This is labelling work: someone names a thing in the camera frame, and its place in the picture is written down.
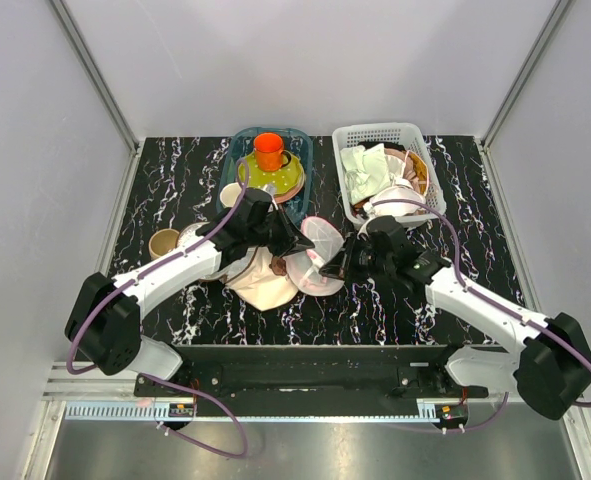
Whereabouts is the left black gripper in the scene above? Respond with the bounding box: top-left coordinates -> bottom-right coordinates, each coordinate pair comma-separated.
248,205 -> 315,259

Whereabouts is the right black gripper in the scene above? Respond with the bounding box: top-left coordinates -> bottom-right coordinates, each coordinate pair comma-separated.
320,233 -> 394,284

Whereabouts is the white pink mesh laundry bag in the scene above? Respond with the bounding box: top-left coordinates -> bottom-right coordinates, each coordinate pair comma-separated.
286,216 -> 344,297

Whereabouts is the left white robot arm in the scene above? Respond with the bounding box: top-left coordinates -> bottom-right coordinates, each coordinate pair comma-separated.
65,188 -> 314,396

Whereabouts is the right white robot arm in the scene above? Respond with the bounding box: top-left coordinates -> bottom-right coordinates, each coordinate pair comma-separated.
320,216 -> 591,420

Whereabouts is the pink plate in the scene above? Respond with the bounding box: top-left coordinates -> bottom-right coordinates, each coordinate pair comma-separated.
274,175 -> 306,204

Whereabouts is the yellow dotted plate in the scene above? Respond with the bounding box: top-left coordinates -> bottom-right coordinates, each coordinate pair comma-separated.
237,151 -> 305,196

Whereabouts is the green cream mug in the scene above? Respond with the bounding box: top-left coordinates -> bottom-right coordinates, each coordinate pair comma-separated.
219,183 -> 244,209

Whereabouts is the orange mug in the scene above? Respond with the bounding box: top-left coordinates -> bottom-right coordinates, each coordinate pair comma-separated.
253,132 -> 284,172

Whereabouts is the teal plastic tray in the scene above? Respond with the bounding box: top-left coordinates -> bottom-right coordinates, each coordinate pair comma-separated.
217,127 -> 314,226

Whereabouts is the pale green cloth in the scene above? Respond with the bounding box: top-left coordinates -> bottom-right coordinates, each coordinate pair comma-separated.
340,143 -> 402,205

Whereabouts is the brown garment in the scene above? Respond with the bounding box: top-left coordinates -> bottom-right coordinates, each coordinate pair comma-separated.
349,142 -> 430,220

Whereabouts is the tan cup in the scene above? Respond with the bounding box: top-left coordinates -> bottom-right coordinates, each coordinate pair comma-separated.
148,228 -> 179,260

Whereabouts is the white plastic basket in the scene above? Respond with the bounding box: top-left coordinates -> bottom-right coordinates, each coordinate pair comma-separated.
332,122 -> 446,228

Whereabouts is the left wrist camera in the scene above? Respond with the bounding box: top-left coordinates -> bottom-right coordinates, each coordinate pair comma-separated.
262,183 -> 277,207

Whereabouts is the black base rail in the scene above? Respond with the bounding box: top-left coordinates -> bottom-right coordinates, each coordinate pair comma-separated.
133,344 -> 491,419

